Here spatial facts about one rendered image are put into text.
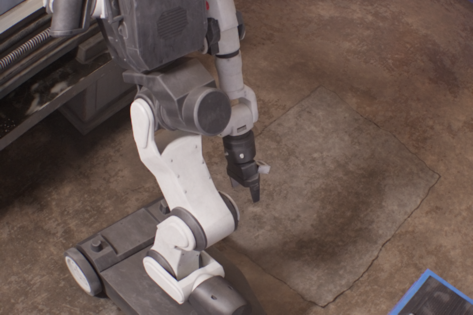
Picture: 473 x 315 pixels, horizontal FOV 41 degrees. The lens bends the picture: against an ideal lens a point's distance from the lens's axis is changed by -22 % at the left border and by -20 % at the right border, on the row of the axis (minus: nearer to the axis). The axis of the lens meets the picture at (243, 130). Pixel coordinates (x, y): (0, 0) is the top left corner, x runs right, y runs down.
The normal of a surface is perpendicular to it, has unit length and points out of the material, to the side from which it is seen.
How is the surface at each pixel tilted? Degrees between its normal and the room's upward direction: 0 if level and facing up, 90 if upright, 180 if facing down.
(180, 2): 75
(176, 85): 14
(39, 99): 0
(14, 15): 36
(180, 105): 59
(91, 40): 0
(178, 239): 90
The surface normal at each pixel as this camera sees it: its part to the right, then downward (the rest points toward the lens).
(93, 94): 0.75, 0.54
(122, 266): 0.15, -0.70
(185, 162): 0.59, -0.09
